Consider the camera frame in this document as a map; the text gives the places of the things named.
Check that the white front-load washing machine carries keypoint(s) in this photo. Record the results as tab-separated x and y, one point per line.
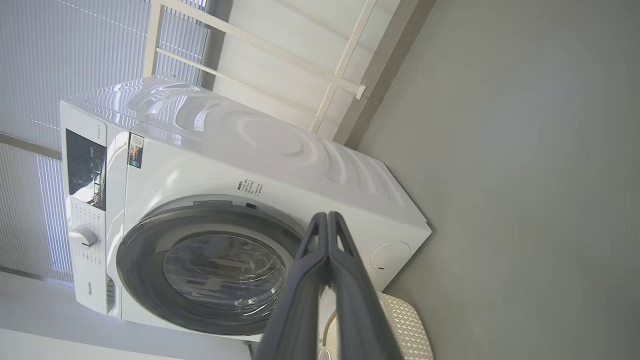
300	165

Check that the white washer control knob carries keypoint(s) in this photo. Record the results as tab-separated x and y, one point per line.
82	236

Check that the round white filter cover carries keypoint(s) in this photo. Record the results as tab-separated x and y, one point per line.
390	256

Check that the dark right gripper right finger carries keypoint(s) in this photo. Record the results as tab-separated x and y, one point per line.
357	325

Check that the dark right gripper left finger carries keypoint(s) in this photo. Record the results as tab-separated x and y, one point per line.
300	320

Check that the black glass washing machine door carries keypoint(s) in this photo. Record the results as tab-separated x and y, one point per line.
145	265

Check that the white metal frame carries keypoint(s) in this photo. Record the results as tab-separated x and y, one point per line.
336	80

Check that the cream perforated laundry basket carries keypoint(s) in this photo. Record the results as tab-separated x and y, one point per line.
410	325

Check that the white window blinds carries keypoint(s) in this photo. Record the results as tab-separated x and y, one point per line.
75	50

